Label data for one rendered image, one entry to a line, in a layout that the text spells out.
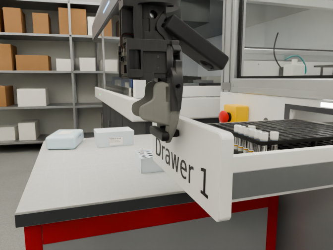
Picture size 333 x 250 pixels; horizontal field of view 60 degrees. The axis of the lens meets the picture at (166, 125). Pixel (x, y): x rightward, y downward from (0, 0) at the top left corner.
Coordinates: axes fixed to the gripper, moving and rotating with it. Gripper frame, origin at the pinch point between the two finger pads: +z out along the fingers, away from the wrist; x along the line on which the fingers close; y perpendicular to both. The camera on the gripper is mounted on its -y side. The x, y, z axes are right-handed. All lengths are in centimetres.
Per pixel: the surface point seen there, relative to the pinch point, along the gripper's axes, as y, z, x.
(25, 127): 75, 57, -386
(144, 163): -1.7, 12.2, -23.4
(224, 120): -28.0, 3.9, -31.5
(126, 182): 3.9, 14.6, -18.3
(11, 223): 58, 90, -168
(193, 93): -39, -2, -80
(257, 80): -34.9, -7.7, -25.8
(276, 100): -35.1, -2.6, -17.9
